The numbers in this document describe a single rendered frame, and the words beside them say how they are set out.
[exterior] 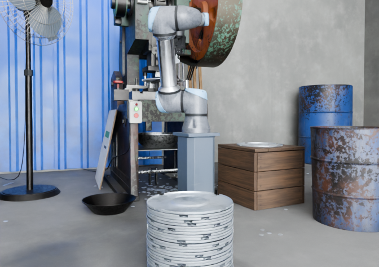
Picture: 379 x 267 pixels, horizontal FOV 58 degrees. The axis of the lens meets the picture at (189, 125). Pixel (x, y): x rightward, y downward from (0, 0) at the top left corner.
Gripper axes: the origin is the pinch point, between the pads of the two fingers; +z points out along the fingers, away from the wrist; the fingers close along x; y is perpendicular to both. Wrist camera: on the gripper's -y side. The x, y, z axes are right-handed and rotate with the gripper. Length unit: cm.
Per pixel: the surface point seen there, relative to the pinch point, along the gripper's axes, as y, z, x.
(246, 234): 6, 46, -108
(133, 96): -20.0, 25.1, 7.2
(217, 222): -31, 10, -134
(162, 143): 1, 55, -7
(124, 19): -19, -17, 54
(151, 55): -5.2, 0.8, 24.8
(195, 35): 40, -10, 55
